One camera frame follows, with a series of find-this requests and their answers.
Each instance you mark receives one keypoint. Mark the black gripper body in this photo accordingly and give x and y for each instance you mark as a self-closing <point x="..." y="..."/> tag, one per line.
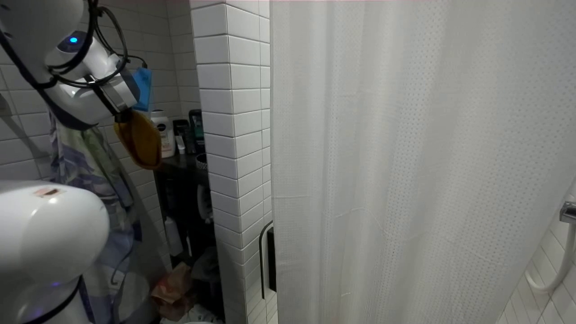
<point x="120" y="90"/>

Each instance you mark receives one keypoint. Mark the yellow knit beanie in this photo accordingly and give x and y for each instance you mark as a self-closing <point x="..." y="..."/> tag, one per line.
<point x="141" y="139"/>

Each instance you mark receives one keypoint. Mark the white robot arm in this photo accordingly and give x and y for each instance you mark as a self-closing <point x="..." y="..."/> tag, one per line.
<point x="48" y="240"/>

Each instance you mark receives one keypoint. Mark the white lotion bottle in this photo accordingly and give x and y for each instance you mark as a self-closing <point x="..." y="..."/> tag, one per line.
<point x="167" y="135"/>

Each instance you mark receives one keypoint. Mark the dark slim bottle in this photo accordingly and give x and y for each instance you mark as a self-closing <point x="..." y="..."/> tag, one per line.
<point x="181" y="137"/>

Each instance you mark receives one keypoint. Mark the floral multicolour towel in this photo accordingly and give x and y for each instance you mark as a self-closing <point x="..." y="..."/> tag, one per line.
<point x="91" y="168"/>

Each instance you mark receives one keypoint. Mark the dark green bottle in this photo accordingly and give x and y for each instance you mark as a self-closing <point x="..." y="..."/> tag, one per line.
<point x="197" y="134"/>

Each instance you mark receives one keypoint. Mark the black shelf unit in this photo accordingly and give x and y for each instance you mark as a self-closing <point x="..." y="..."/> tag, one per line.
<point x="181" y="186"/>

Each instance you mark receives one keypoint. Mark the grey cloth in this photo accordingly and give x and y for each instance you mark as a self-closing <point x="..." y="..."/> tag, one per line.
<point x="208" y="265"/>

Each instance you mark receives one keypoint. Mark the brown paper bag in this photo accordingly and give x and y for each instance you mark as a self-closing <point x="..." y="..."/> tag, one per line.
<point x="174" y="290"/>

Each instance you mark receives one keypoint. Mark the white shower curtain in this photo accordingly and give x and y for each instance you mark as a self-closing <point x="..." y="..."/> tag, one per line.
<point x="408" y="162"/>

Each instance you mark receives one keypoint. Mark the chrome shower faucet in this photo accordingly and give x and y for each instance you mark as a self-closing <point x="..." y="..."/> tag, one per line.
<point x="570" y="209"/>

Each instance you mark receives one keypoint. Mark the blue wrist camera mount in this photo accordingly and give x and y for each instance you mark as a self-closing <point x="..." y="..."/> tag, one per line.
<point x="141" y="89"/>

